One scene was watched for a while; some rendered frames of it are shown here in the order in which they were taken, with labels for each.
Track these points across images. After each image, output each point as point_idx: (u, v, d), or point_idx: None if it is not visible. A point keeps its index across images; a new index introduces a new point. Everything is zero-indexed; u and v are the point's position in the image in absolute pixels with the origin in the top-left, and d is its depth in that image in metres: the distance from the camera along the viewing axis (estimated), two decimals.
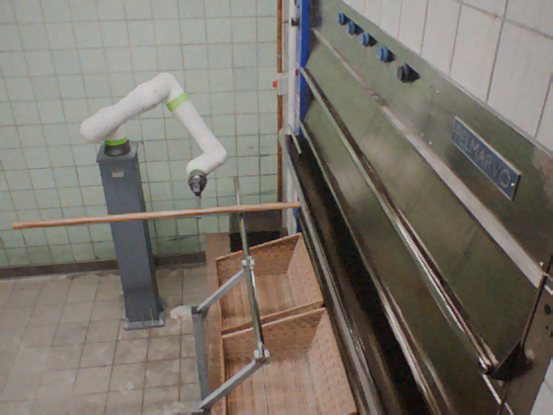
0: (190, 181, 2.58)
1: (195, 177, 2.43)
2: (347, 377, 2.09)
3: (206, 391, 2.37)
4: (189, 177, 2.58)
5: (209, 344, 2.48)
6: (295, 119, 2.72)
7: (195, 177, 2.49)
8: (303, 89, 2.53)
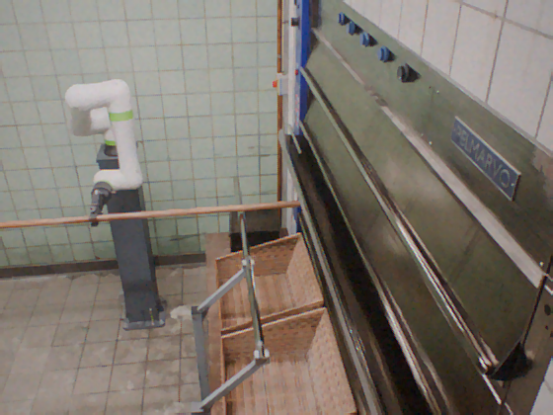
0: (93, 194, 2.45)
1: (93, 201, 2.31)
2: (347, 377, 2.09)
3: (206, 391, 2.37)
4: (92, 189, 2.45)
5: (209, 344, 2.48)
6: (295, 119, 2.72)
7: (94, 194, 2.35)
8: (303, 89, 2.53)
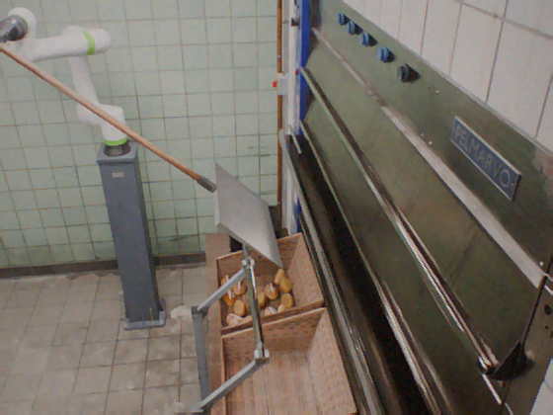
0: (4, 21, 2.02)
1: (6, 26, 1.90)
2: (347, 377, 2.09)
3: (206, 391, 2.37)
4: (6, 17, 2.03)
5: (209, 344, 2.48)
6: (295, 119, 2.72)
7: (10, 21, 1.94)
8: (303, 89, 2.53)
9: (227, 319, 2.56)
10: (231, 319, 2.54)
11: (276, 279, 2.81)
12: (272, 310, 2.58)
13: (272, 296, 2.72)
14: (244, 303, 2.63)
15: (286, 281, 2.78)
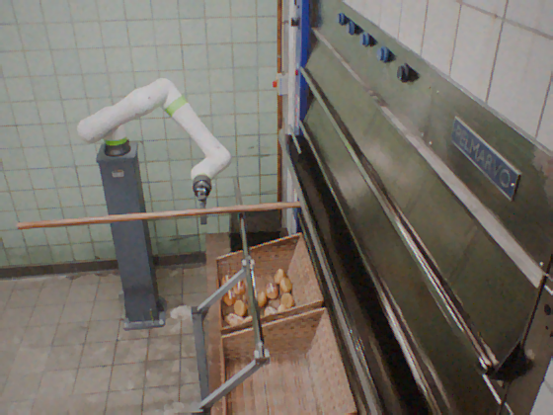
0: (195, 187, 2.50)
1: (199, 184, 2.36)
2: (347, 377, 2.09)
3: (206, 391, 2.37)
4: (194, 182, 2.51)
5: (209, 344, 2.48)
6: (295, 119, 2.72)
7: (199, 183, 2.41)
8: (303, 89, 2.53)
9: (227, 319, 2.56)
10: (231, 319, 2.54)
11: (276, 279, 2.81)
12: (272, 310, 2.58)
13: (272, 296, 2.72)
14: (245, 304, 2.62)
15: (286, 281, 2.78)
